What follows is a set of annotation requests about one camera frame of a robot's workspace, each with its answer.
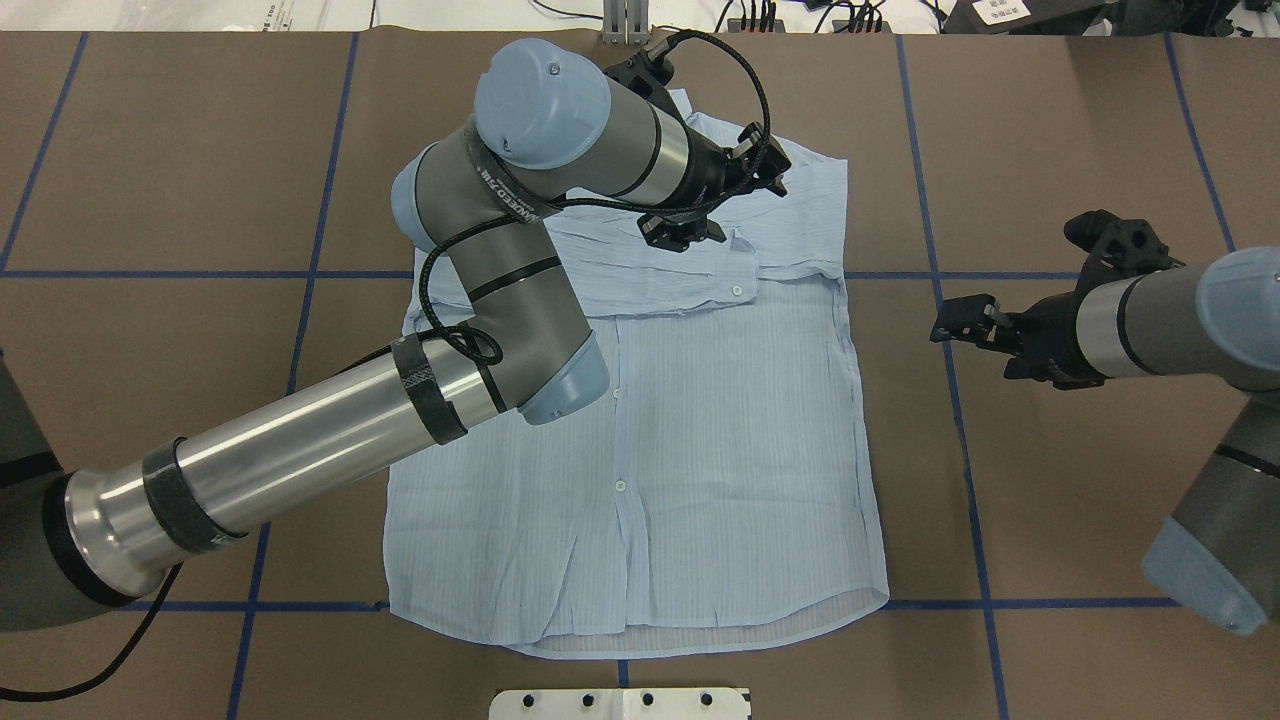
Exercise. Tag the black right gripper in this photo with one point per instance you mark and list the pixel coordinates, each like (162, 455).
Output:
(1052, 335)

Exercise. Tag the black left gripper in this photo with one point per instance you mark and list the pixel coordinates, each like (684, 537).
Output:
(708, 172)

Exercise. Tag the light blue button-up shirt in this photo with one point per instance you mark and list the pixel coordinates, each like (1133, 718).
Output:
(717, 498)

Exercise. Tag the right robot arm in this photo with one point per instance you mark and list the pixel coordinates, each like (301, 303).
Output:
(1124, 435)

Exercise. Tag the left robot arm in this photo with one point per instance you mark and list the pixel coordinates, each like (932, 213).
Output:
(549, 131)

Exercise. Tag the black usb hub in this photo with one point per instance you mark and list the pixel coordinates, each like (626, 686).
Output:
(850, 18)
(751, 17)

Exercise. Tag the black power adapter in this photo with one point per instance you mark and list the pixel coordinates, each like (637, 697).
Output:
(1029, 18)

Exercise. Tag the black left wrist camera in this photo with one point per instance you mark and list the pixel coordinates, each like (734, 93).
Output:
(643, 73)

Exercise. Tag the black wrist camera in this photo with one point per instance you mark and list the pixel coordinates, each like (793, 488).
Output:
(643, 73)
(1117, 249)

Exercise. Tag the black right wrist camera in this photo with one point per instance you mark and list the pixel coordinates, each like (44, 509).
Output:
(1117, 249)

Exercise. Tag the aluminium frame post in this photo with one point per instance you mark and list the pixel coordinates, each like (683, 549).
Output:
(626, 22)

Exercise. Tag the white pedestal column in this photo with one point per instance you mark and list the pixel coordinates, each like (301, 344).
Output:
(623, 703)

